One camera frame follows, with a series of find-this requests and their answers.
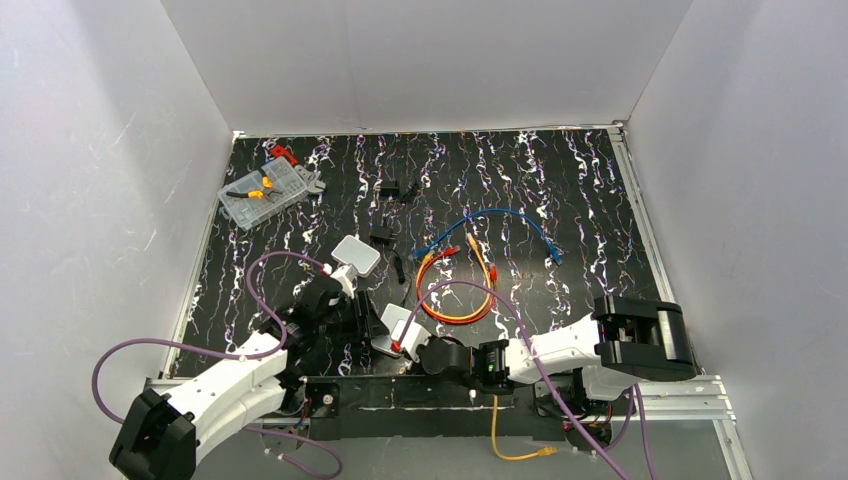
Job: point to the white network switch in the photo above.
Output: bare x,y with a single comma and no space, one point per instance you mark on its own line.
391,315
353,252

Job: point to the black adapter with cable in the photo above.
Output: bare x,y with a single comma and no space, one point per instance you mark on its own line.
394,189

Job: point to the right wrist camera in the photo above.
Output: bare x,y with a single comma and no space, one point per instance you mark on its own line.
406,337

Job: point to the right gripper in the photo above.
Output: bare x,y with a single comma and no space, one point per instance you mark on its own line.
424,353

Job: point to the grey red adjustable wrench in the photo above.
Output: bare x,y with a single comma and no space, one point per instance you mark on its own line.
314,183

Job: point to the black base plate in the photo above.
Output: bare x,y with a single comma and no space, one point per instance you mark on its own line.
406,406

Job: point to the yellow handled pliers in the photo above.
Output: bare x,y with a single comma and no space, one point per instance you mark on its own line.
266,191

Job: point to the clear plastic parts box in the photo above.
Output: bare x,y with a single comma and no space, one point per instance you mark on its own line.
249,213

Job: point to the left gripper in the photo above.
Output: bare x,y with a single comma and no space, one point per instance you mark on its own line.
361,312

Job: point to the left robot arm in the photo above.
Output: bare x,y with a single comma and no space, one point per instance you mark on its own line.
167,435

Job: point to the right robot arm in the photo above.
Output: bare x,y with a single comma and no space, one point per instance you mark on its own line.
622,342

